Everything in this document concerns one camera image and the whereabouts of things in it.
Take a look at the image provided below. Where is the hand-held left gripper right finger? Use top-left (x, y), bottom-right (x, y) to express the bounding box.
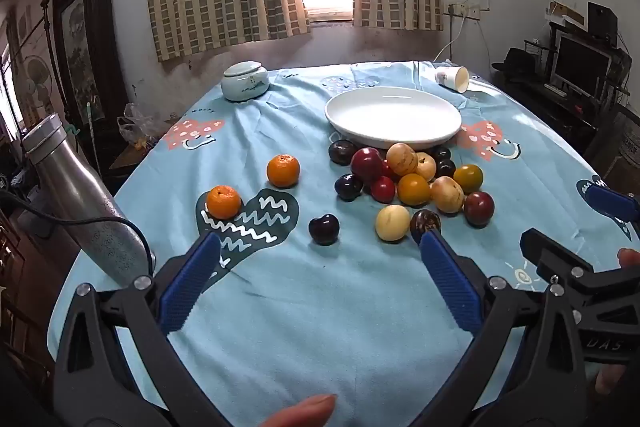
top-left (419, 228), bottom-right (588, 427)

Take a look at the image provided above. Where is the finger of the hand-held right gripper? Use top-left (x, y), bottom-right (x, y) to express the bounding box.
top-left (520, 228), bottom-right (597, 289)
top-left (585, 184), bottom-right (640, 224)

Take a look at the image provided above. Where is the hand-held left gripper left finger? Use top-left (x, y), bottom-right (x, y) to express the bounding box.
top-left (52, 232), bottom-right (236, 427)

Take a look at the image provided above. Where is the dark brown wrinkled fruit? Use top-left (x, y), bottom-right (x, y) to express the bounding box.
top-left (410, 209), bottom-right (443, 244)
top-left (328, 140), bottom-right (357, 166)

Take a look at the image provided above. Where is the small red brown plum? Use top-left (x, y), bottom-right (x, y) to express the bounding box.
top-left (463, 191), bottom-right (496, 228)

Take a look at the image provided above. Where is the orange tangerine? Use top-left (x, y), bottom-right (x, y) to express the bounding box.
top-left (266, 154), bottom-right (301, 188)
top-left (206, 185), bottom-right (242, 221)

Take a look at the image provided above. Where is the pale yellow round fruit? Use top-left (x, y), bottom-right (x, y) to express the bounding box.
top-left (375, 204), bottom-right (411, 242)

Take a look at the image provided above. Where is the orange tomato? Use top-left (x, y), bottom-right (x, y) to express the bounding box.
top-left (397, 173), bottom-right (432, 207)

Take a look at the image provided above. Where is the yellow green tomato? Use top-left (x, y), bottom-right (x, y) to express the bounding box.
top-left (453, 164), bottom-right (484, 194)

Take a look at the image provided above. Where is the large beige fruit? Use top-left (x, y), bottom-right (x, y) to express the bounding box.
top-left (386, 142), bottom-right (419, 176)

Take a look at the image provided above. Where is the dark purple plum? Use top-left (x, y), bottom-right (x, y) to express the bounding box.
top-left (308, 213), bottom-right (341, 247)
top-left (334, 173), bottom-right (364, 201)

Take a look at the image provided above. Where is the large red plum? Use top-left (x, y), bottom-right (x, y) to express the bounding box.
top-left (350, 147), bottom-right (385, 186)

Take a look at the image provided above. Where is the white oval plate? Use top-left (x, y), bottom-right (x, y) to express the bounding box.
top-left (325, 87), bottom-right (462, 151)

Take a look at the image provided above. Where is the person's right hand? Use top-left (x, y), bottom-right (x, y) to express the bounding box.
top-left (595, 248), bottom-right (640, 395)

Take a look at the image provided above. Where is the person's left hand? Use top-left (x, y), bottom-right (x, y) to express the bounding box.
top-left (264, 394), bottom-right (337, 427)

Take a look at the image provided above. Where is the dark monitor stand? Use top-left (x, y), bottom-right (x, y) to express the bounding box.
top-left (492, 72), bottom-right (640, 168)

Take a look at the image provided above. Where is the small pale yellow fruit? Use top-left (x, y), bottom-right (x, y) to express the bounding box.
top-left (416, 152), bottom-right (437, 182)

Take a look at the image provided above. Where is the light blue printed tablecloth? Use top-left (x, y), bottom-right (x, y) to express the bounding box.
top-left (47, 59), bottom-right (640, 427)

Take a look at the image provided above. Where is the silver metal bottle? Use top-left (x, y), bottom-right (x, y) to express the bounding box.
top-left (20, 113), bottom-right (156, 288)

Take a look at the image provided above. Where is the wooden side table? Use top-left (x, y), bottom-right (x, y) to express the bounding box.
top-left (107, 142), bottom-right (151, 178)

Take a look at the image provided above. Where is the computer monitor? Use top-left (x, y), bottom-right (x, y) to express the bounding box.
top-left (550, 32), bottom-right (613, 95)

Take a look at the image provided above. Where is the clear plastic bag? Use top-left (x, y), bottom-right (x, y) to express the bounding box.
top-left (117, 103), bottom-right (161, 152)

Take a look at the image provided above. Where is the black hat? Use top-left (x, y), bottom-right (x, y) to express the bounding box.
top-left (491, 48), bottom-right (536, 78)

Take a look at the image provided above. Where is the black speaker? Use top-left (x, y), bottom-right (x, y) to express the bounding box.
top-left (587, 2), bottom-right (618, 45)

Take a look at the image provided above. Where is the brown cardboard piece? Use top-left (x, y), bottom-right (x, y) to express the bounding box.
top-left (550, 2), bottom-right (586, 25)

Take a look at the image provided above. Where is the white paper cup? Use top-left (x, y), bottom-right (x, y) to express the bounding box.
top-left (434, 66), bottom-right (470, 94)

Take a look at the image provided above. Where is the pale green ceramic jar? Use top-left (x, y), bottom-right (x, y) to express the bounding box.
top-left (221, 61), bottom-right (271, 102)

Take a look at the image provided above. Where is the standing fan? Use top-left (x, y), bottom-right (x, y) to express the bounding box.
top-left (22, 54), bottom-right (53, 112)

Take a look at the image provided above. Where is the dark framed painting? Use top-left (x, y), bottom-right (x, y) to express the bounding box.
top-left (52, 0), bottom-right (128, 128)

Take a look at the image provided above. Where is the black cable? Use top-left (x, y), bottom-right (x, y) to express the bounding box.
top-left (0, 191), bottom-right (156, 278)

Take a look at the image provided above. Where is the white power cable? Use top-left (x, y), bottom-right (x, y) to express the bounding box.
top-left (432, 12), bottom-right (468, 62)

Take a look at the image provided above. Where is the white wall socket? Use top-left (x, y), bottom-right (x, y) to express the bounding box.
top-left (445, 3), bottom-right (482, 20)

